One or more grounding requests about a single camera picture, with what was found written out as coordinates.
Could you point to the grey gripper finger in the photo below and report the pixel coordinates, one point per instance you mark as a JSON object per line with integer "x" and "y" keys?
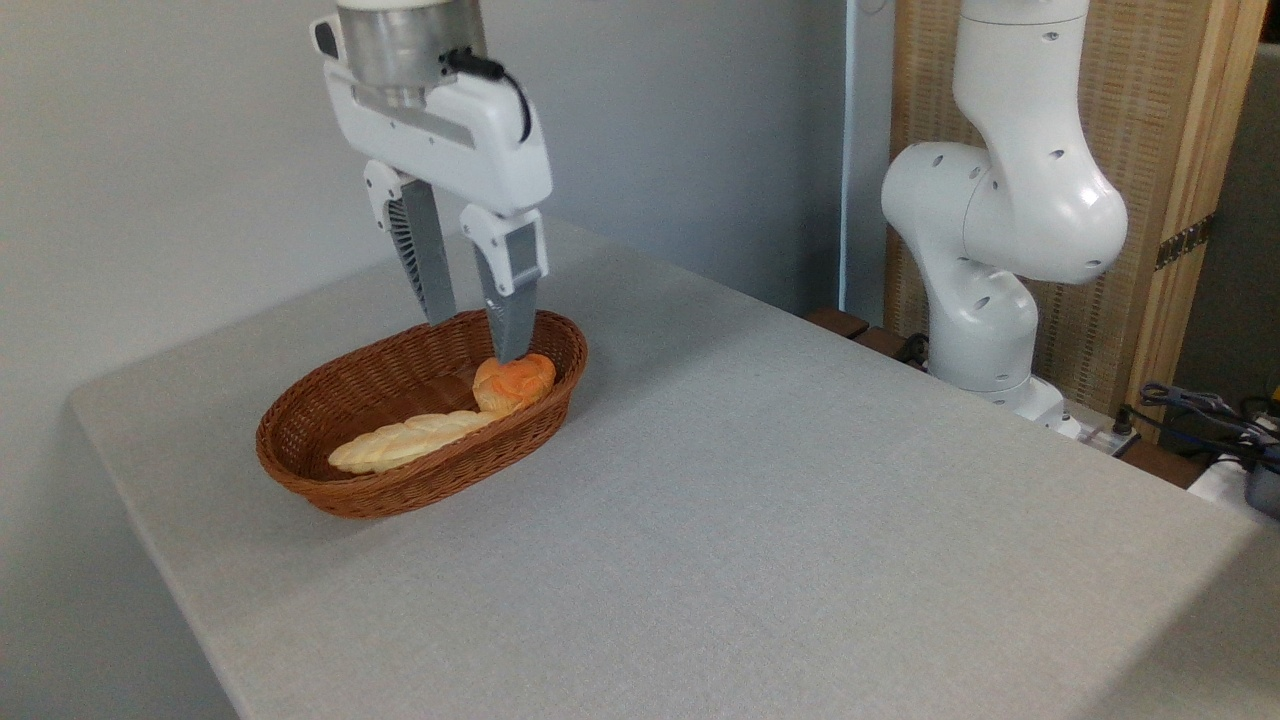
{"x": 432, "y": 260}
{"x": 512, "y": 310}

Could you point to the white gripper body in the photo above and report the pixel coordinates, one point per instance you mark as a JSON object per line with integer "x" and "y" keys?
{"x": 470, "y": 140}

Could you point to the orange round bread roll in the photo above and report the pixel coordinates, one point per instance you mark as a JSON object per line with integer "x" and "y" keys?
{"x": 515, "y": 385}

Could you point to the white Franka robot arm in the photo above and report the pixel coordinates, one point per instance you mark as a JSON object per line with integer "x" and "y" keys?
{"x": 1010, "y": 200}

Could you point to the pale long braided bread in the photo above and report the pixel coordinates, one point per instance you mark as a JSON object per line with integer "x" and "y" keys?
{"x": 400, "y": 444}

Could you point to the brown oval wicker basket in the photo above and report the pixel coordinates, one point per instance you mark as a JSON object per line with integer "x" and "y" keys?
{"x": 400, "y": 495}

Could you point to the brass screen hinge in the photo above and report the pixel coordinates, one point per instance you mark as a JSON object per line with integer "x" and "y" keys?
{"x": 1185, "y": 241}

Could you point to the dark grey box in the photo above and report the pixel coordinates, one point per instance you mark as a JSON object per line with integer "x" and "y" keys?
{"x": 1265, "y": 490}

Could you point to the white vertical wall trim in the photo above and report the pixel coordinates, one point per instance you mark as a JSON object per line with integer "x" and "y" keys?
{"x": 850, "y": 150}

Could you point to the wicker screen with wooden frame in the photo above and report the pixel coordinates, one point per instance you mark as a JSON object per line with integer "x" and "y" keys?
{"x": 1150, "y": 90}

